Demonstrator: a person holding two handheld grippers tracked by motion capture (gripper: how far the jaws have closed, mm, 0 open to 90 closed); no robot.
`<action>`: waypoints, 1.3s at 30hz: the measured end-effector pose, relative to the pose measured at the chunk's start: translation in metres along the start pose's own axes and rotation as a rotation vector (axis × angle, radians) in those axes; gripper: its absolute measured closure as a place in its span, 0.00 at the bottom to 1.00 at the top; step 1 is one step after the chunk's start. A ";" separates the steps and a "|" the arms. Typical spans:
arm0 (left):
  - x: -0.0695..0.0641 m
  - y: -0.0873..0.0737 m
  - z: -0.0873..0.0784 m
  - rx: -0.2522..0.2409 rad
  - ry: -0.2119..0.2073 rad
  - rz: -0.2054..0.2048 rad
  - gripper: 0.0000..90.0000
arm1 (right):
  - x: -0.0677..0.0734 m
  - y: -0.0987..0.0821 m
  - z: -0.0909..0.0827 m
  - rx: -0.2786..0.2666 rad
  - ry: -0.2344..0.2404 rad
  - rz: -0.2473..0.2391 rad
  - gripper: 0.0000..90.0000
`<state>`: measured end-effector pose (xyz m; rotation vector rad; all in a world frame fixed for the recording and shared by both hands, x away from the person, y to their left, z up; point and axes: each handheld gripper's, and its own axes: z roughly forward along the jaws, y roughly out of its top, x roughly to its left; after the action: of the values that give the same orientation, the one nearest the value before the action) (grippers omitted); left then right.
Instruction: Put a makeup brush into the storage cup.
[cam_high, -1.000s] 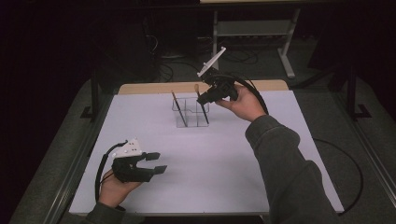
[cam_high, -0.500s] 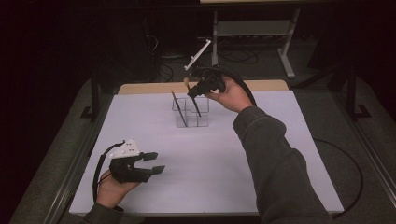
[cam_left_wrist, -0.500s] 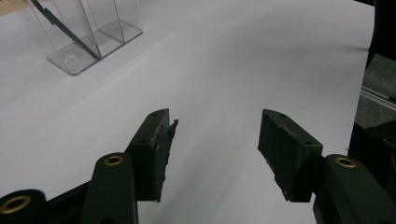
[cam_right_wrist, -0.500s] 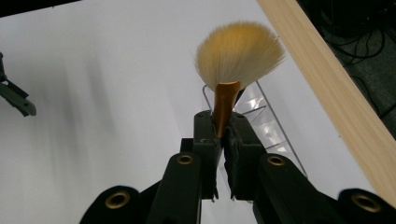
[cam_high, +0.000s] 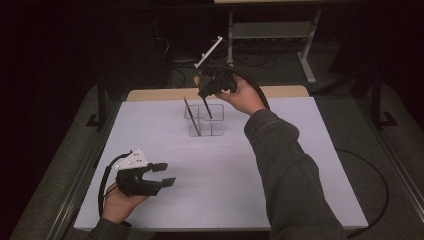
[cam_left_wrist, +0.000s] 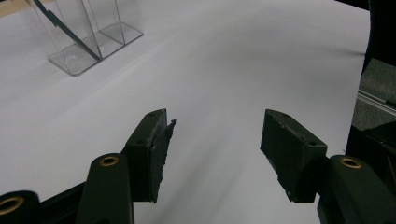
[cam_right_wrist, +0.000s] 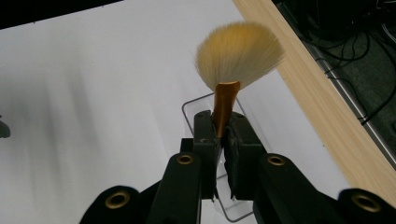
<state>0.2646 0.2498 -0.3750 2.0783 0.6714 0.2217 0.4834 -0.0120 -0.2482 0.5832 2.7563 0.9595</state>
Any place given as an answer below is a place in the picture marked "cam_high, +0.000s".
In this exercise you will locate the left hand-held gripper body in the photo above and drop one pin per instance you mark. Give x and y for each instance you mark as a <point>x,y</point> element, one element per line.
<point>136,185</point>

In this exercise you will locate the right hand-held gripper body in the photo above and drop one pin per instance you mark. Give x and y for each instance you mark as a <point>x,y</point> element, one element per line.
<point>221,80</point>

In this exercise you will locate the round-tipped makeup brush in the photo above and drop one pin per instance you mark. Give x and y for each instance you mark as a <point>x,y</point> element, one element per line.
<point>208,110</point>

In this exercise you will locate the black orange-ended makeup pencil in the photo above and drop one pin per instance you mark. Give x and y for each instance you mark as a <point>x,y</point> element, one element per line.
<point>192,116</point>

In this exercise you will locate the clear plastic organizer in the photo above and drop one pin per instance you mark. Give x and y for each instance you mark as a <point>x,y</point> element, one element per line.
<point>210,121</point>

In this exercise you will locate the person's left hand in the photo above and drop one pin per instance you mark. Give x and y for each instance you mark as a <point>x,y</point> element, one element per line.
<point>120,205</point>

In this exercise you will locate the person's right hand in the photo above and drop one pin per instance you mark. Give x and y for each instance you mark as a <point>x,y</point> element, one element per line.
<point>245,96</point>

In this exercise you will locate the white table board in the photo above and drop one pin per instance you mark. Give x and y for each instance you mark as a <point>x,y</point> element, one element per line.
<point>206,173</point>

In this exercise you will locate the white metal stand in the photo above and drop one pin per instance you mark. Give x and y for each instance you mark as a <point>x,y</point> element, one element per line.
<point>271,30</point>

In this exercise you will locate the black metal stand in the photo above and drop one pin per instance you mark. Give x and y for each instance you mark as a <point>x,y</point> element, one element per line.
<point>377,100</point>
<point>101,103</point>

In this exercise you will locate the aluminium frame rail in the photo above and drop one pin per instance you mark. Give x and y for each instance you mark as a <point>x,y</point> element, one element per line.
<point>396,163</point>
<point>80,173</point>

